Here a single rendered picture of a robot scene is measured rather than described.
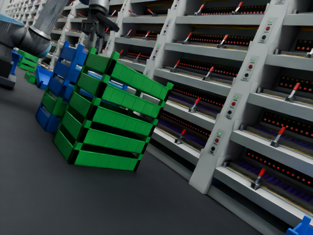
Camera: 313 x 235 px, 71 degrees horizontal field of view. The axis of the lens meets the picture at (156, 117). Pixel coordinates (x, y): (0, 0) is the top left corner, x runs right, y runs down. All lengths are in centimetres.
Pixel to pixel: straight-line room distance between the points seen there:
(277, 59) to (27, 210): 103
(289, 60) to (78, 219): 96
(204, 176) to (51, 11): 143
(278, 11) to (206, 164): 77
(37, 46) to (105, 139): 113
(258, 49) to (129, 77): 64
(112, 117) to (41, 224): 41
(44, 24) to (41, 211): 143
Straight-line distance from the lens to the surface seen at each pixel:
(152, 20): 182
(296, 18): 119
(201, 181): 111
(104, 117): 77
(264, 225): 104
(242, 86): 111
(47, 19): 179
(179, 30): 165
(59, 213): 56
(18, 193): 59
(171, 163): 127
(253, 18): 127
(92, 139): 79
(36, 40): 179
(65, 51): 114
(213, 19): 141
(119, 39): 208
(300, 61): 108
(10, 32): 178
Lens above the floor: 30
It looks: 3 degrees down
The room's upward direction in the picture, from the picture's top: 24 degrees clockwise
